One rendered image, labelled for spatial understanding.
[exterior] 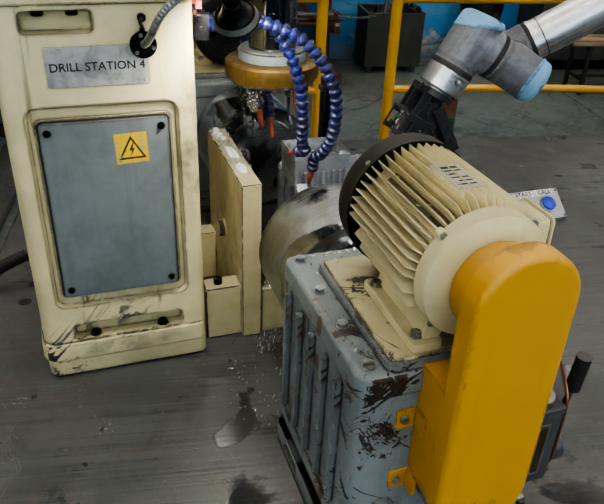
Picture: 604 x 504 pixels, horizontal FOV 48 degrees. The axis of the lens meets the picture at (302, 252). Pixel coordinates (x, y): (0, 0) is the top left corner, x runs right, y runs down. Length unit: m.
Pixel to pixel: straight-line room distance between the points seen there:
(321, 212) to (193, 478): 0.48
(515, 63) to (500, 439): 0.82
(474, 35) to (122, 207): 0.74
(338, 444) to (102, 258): 0.55
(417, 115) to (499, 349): 0.78
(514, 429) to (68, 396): 0.82
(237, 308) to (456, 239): 0.75
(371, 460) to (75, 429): 0.58
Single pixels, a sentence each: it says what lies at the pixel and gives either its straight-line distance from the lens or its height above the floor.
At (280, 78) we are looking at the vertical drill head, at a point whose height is 1.32.
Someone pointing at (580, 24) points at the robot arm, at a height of 1.39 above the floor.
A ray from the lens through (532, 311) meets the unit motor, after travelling 0.74.
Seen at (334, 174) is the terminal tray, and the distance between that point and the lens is 1.43.
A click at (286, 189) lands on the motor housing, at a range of 1.55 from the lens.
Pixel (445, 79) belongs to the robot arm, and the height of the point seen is 1.30.
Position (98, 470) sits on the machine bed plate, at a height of 0.80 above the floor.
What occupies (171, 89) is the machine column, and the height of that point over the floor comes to 1.34.
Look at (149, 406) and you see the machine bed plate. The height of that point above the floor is 0.80.
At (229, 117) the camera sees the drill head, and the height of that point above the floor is 1.14.
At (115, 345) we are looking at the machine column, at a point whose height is 0.86.
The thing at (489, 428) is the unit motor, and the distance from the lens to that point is 0.82.
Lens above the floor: 1.68
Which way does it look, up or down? 30 degrees down
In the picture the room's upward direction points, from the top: 2 degrees clockwise
